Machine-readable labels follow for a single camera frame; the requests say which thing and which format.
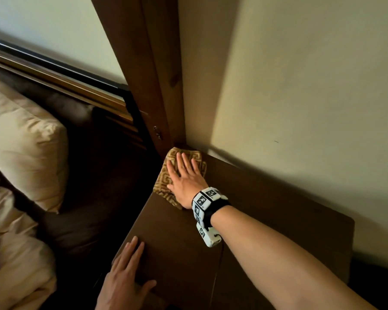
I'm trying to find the dark brown wooden nightstand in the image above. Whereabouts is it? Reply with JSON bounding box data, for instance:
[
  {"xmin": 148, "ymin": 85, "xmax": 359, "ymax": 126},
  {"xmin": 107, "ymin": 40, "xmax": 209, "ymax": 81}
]
[{"xmin": 111, "ymin": 148, "xmax": 355, "ymax": 310}]

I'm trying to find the person's right forearm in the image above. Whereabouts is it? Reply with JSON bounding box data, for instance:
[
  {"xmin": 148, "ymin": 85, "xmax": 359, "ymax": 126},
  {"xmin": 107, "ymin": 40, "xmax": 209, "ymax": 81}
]
[{"xmin": 210, "ymin": 205, "xmax": 379, "ymax": 310}]

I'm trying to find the white marker wrist tracker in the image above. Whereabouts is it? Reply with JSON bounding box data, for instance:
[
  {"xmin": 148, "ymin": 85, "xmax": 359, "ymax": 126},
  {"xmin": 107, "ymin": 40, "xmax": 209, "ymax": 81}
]
[{"xmin": 191, "ymin": 187, "xmax": 231, "ymax": 248}]

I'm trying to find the thin black cable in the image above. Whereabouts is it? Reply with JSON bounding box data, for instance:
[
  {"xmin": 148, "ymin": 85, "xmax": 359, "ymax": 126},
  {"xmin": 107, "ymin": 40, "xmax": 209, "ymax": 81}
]
[{"xmin": 209, "ymin": 241, "xmax": 225, "ymax": 308}]

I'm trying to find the person's left hand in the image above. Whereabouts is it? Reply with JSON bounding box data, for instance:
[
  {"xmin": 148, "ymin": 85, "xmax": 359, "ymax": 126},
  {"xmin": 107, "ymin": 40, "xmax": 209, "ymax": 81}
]
[{"xmin": 95, "ymin": 236, "xmax": 157, "ymax": 310}]

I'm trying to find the person's right hand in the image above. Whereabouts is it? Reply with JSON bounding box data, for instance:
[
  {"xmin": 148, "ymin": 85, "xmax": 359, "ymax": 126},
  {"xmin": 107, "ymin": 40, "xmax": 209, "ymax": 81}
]
[{"xmin": 166, "ymin": 152, "xmax": 211, "ymax": 210}]

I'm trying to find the brown patterned cleaning cloth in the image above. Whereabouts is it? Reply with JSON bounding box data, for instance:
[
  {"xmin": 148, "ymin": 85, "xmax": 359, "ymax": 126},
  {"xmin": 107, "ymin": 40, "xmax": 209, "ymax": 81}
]
[{"xmin": 153, "ymin": 147, "xmax": 208, "ymax": 210}]

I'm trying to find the wooden headboard with black frame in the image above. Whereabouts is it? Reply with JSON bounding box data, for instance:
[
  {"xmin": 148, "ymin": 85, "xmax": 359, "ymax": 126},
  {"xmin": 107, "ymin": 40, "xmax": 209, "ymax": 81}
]
[{"xmin": 0, "ymin": 35, "xmax": 156, "ymax": 155}]

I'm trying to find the cream pillow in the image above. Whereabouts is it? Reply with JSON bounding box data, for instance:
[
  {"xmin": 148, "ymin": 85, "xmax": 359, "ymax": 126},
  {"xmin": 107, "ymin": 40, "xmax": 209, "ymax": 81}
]
[{"xmin": 0, "ymin": 81, "xmax": 69, "ymax": 214}]

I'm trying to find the cream duvet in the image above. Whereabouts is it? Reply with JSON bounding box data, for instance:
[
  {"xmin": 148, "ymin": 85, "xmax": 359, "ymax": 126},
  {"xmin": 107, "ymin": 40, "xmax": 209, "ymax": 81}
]
[{"xmin": 0, "ymin": 161, "xmax": 57, "ymax": 310}]

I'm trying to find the brown wooden post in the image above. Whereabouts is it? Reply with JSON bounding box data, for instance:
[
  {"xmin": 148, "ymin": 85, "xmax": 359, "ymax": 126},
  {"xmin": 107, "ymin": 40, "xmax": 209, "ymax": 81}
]
[{"xmin": 90, "ymin": 0, "xmax": 187, "ymax": 158}]

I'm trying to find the dark brown bed sheet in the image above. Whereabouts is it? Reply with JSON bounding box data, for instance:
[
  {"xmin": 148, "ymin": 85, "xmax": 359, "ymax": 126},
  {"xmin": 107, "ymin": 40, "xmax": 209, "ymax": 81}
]
[{"xmin": 0, "ymin": 66, "xmax": 164, "ymax": 310}]

